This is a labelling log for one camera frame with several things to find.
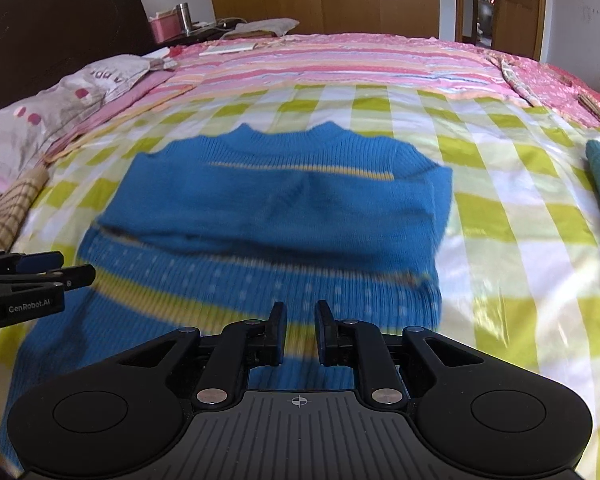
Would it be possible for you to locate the wooden door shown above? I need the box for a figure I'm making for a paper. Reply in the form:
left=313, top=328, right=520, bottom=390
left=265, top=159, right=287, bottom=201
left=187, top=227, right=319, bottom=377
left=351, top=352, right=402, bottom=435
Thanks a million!
left=492, top=0, right=546, bottom=61

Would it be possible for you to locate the pink pillow sheet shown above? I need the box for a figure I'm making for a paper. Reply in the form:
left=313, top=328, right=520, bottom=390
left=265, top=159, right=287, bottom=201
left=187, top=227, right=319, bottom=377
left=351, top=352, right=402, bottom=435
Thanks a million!
left=0, top=70, right=171, bottom=185

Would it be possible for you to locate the blue striped knit sweater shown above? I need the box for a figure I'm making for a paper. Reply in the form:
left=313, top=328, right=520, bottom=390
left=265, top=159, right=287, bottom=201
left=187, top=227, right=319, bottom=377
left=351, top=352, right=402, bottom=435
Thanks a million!
left=0, top=121, right=455, bottom=470

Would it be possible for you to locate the pink storage box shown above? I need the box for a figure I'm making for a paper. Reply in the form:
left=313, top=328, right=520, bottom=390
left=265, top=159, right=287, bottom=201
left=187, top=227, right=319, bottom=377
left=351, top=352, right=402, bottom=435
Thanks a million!
left=148, top=12, right=182, bottom=44

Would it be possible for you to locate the beige brown striped sweater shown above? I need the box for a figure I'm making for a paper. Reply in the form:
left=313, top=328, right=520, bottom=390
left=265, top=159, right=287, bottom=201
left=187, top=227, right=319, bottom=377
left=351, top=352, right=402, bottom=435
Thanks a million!
left=0, top=165, right=50, bottom=252

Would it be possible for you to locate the checkered yellow plastic sheet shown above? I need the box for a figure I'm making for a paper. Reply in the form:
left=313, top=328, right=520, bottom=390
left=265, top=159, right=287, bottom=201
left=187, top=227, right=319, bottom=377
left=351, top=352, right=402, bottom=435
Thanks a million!
left=0, top=84, right=600, bottom=479

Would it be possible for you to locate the pink striped bedspread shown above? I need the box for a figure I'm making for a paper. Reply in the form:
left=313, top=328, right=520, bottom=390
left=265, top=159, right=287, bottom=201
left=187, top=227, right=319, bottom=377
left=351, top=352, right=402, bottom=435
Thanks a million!
left=65, top=34, right=600, bottom=137

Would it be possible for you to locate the grey dotted pillow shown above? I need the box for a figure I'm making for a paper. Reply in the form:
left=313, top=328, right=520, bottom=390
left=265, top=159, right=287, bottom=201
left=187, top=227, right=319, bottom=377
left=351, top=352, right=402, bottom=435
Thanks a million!
left=0, top=54, right=162, bottom=183

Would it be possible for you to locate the dark wooden headboard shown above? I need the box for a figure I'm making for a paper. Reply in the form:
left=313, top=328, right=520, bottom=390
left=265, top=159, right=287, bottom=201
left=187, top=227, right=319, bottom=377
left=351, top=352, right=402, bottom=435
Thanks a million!
left=0, top=0, right=157, bottom=110

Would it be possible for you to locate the grey cloth on nightstand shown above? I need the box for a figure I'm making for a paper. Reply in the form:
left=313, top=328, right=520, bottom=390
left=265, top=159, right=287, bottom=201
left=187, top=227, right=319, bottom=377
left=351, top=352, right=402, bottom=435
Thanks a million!
left=222, top=18, right=300, bottom=40

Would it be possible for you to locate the white flat box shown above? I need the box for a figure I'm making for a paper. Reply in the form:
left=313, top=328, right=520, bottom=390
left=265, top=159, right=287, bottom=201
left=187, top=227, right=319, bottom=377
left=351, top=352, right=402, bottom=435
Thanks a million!
left=199, top=42, right=257, bottom=56

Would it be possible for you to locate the steel thermos bottle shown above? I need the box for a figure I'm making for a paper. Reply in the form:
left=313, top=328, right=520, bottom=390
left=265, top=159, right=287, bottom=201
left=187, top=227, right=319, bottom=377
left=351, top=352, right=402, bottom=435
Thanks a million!
left=175, top=2, right=194, bottom=36

